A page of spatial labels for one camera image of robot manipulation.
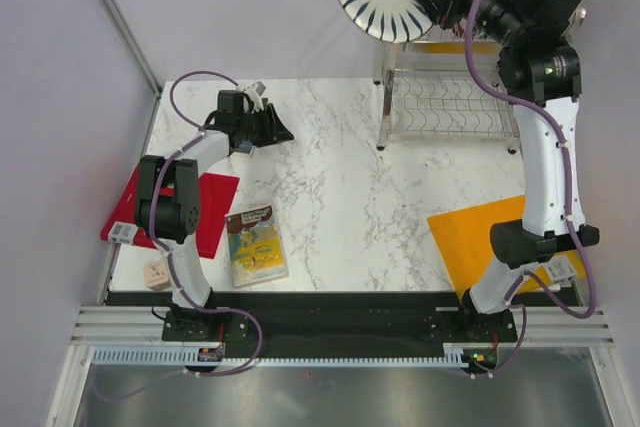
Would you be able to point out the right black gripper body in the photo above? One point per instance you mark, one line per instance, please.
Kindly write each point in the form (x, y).
(497, 16)

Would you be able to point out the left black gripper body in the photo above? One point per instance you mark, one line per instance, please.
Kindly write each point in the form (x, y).
(252, 125)

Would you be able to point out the stainless steel dish rack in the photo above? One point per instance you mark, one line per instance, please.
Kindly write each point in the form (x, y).
(427, 91)

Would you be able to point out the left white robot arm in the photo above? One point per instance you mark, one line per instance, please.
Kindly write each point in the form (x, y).
(168, 200)

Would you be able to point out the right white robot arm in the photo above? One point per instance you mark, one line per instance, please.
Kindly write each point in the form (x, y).
(518, 51)

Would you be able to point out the dark blue paperback book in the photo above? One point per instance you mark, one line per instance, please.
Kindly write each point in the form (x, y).
(246, 149)

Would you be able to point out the red folder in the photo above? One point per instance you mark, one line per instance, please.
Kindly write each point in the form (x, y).
(217, 193)

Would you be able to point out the yellow illustrated paperback book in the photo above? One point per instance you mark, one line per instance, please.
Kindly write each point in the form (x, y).
(255, 247)

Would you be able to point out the small pink box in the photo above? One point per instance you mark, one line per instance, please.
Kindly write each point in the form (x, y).
(156, 275)

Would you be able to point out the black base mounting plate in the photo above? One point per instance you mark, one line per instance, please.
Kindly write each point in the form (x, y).
(351, 323)

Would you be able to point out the orange cutting board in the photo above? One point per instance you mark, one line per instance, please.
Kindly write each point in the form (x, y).
(462, 237)

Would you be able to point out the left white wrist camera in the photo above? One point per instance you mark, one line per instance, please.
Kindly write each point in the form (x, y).
(252, 91)

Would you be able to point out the grey slotted cable duct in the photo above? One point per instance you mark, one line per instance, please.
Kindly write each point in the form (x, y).
(449, 357)

